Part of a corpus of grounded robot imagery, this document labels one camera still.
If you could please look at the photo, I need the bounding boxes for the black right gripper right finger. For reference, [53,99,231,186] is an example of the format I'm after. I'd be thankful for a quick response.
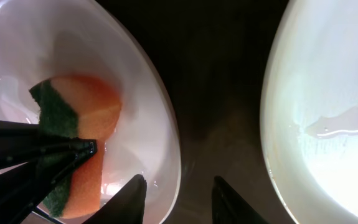
[212,176,268,224]

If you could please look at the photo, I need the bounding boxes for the orange green sponge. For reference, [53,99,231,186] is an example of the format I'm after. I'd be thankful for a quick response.
[29,74,122,219]

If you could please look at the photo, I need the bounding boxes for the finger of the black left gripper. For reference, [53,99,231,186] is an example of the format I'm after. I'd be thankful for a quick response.
[0,153,90,223]
[0,120,97,169]

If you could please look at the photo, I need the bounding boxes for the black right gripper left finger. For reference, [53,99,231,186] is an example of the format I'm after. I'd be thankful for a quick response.
[83,174,147,224]

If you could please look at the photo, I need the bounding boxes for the brown serving tray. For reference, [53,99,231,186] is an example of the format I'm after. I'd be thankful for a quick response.
[101,0,292,223]

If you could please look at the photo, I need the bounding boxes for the cream plate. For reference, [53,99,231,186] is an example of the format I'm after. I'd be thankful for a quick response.
[260,0,358,223]

